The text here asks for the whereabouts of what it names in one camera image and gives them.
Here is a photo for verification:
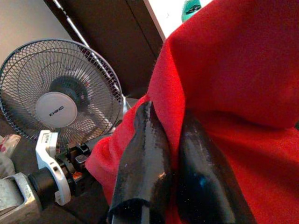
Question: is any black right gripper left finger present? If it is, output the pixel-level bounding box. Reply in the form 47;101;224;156
107;100;173;224

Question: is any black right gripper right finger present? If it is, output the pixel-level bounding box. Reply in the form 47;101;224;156
174;111;257;224

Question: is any red pillow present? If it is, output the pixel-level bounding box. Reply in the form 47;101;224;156
85;0;299;224

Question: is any brown fabric sofa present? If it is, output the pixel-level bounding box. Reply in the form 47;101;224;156
0;114;113;224

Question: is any white table fan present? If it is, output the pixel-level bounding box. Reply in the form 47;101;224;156
0;38;124;150

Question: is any white pink-dotted plastic bag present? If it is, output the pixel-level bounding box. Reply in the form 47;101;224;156
0;134;21;180

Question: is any green hanging object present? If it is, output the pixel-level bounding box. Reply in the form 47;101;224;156
181;0;202;23

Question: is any dark wooden door frame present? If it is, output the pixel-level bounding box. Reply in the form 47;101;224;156
44;0;166;98

